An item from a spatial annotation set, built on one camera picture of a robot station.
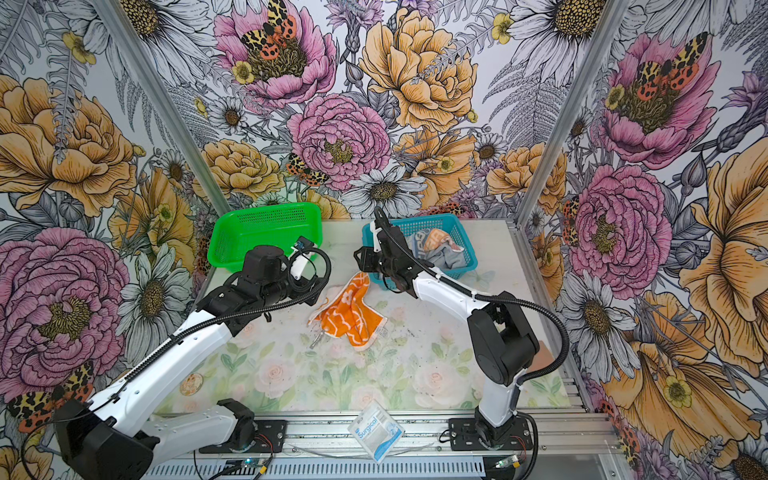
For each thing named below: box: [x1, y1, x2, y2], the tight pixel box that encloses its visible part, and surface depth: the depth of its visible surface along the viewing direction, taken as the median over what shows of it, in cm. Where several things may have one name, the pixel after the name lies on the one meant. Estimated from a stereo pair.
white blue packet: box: [347, 399, 405, 464], surface depth 76 cm
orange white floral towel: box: [307, 272, 387, 351], surface depth 93 cm
